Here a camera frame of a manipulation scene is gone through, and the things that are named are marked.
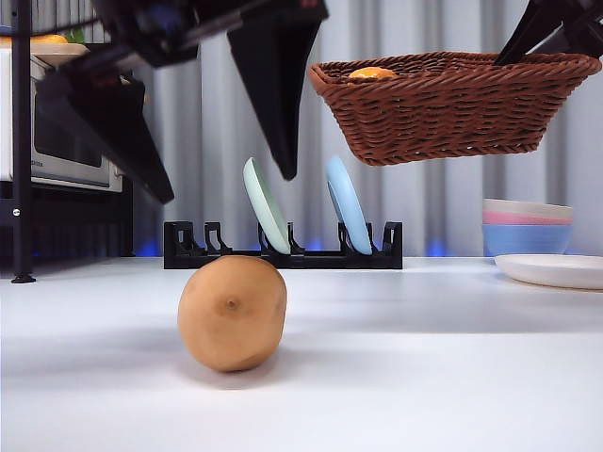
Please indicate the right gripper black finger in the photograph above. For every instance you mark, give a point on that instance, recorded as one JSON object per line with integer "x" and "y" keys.
{"x": 560, "y": 44}
{"x": 542, "y": 19}

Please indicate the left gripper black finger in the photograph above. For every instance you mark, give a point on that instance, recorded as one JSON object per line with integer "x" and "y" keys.
{"x": 108, "y": 127}
{"x": 278, "y": 94}

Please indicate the orange corn cob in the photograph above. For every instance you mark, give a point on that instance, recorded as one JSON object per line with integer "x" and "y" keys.
{"x": 372, "y": 73}

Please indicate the brown wicker basket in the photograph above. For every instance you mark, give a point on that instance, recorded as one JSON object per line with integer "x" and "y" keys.
{"x": 447, "y": 117}

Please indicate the brown potato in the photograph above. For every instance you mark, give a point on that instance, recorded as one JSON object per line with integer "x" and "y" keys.
{"x": 231, "y": 320}

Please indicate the cream toaster oven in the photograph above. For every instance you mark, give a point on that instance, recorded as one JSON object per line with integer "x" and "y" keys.
{"x": 61, "y": 155}

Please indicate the green leaf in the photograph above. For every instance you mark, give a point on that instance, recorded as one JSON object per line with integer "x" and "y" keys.
{"x": 75, "y": 37}

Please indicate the wooden cutting board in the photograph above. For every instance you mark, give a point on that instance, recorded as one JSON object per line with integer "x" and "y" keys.
{"x": 56, "y": 52}

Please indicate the yellow fruit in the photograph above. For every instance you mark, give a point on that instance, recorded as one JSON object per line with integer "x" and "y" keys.
{"x": 52, "y": 39}

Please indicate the pale green plate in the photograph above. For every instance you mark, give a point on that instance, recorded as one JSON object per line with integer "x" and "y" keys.
{"x": 266, "y": 212}

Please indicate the black plate rack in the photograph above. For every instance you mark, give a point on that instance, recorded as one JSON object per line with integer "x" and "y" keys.
{"x": 172, "y": 245}

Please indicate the pale blue plate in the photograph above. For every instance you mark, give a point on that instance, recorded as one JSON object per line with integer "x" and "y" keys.
{"x": 351, "y": 212}

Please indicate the grey curtain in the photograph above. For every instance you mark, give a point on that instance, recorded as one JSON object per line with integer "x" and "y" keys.
{"x": 424, "y": 198}

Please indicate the pink bowl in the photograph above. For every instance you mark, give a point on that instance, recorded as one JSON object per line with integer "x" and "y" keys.
{"x": 511, "y": 219}

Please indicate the blue bowl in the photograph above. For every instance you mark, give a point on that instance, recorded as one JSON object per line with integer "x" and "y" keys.
{"x": 527, "y": 240}

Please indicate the white plate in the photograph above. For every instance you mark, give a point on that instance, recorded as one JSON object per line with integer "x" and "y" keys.
{"x": 556, "y": 272}

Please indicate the black metal shelf frame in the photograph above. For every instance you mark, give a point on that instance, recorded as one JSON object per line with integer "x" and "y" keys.
{"x": 20, "y": 141}

